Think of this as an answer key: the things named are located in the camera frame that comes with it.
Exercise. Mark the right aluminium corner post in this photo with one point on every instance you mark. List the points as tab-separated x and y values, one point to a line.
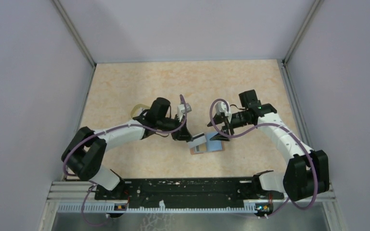
316	5

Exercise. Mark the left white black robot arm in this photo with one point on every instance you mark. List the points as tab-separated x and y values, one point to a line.
84	154

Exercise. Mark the aluminium frame rail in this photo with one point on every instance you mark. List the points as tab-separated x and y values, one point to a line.
75	191

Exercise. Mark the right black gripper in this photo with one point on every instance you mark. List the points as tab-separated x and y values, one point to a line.
219	136

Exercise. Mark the aluminium corner post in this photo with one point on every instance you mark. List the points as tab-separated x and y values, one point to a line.
316	5
73	31

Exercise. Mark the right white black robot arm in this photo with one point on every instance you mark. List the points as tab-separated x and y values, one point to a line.
307	171

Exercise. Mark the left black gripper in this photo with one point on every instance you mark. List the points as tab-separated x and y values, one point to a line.
183	134

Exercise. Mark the beige oval card tray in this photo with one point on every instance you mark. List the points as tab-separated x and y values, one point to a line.
138	109

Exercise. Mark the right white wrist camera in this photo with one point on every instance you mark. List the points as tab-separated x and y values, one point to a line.
222	108

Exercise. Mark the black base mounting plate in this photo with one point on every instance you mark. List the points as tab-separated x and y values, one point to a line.
187	193

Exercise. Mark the white slotted cable duct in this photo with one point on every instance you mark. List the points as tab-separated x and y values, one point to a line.
112	208

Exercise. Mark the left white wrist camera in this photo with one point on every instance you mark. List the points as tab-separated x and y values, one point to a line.
182	109

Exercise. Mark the brown leather card holder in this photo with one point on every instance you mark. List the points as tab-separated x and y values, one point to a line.
212	146

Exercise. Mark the left aluminium corner post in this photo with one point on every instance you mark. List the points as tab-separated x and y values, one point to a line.
73	31

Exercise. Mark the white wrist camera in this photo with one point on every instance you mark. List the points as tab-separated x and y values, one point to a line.
222	108
182	109

